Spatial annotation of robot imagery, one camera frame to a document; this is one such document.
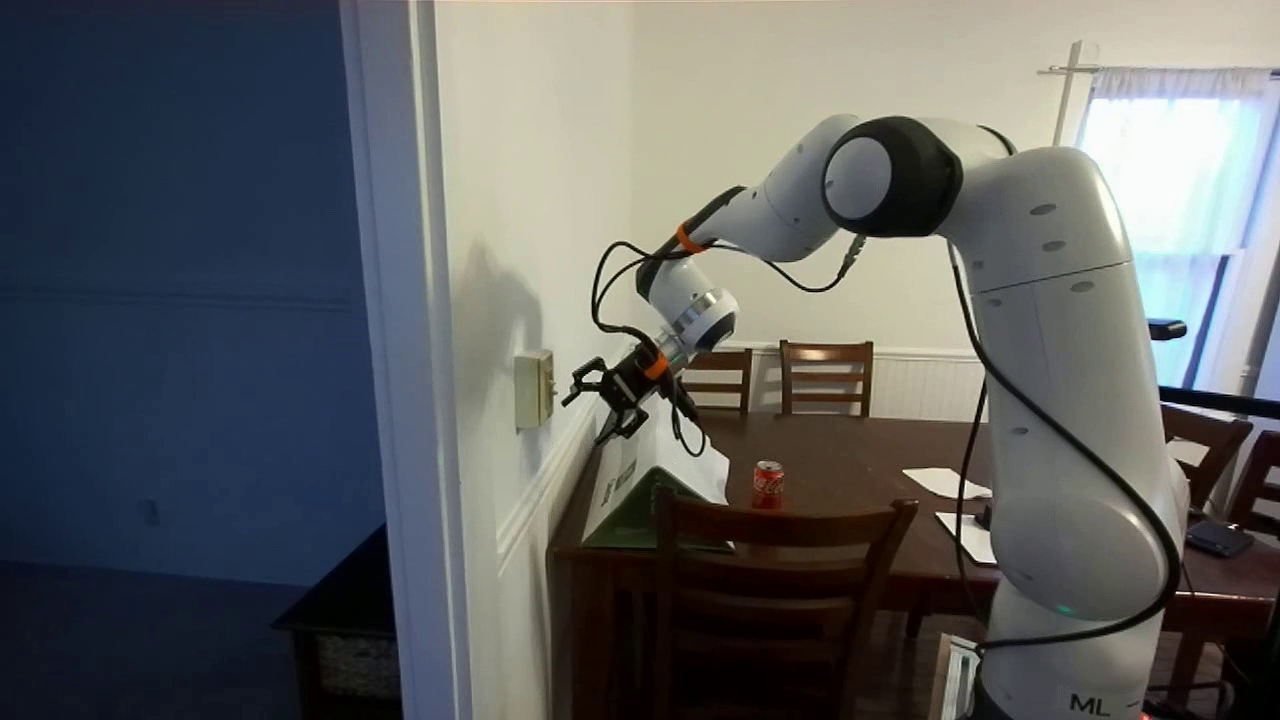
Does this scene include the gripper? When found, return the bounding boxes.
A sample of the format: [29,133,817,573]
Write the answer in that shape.
[561,350,671,445]

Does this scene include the white and green cardboard box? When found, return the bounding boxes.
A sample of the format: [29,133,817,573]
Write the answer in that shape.
[581,405,737,554]

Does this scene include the dark wooden dining chair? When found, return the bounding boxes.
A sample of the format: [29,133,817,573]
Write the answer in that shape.
[1227,429,1280,542]
[681,347,754,417]
[1160,402,1254,513]
[651,486,920,720]
[778,339,875,418]

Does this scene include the dark wooden dining table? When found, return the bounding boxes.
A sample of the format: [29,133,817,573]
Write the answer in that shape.
[549,411,1280,720]

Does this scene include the dark side table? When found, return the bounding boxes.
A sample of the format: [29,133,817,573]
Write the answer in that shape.
[271,521,402,720]

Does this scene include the white paper sheet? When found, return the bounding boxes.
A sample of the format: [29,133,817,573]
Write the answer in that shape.
[901,466,994,501]
[934,511,999,567]

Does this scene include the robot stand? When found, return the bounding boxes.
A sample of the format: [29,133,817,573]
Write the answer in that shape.
[928,632,991,720]

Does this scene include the black bar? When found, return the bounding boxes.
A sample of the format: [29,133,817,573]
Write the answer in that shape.
[1159,386,1280,421]

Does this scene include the window with white curtain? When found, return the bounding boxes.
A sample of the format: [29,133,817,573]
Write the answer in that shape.
[1036,40,1280,393]

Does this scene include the black flat device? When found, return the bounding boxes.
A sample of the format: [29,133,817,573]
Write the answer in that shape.
[1185,517,1256,560]

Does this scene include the beige wall switch plate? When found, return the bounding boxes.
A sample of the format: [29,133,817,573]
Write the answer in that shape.
[515,348,557,432]

